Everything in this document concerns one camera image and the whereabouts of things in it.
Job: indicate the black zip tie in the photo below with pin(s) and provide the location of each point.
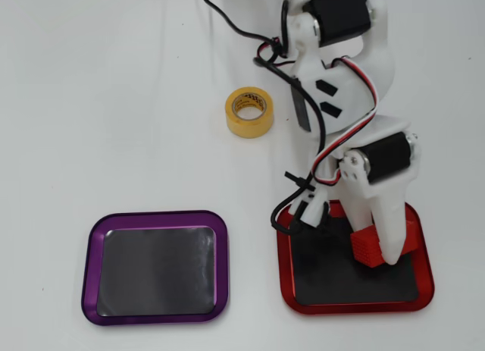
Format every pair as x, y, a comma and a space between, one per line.
299, 181

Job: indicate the red studded block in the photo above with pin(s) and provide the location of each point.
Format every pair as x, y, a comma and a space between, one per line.
365, 248

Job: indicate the yellow tape roll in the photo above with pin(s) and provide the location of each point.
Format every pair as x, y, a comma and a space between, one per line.
250, 125

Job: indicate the red square dish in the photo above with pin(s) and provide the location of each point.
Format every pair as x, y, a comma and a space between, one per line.
341, 279

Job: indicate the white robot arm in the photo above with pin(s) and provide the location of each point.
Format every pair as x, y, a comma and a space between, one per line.
345, 82

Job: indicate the purple square dish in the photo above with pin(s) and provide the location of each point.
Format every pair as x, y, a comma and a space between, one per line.
159, 271

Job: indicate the small white wrist camera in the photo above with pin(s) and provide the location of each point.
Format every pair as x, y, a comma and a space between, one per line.
314, 210

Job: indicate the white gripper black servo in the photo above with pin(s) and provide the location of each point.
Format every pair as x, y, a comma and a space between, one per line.
384, 158

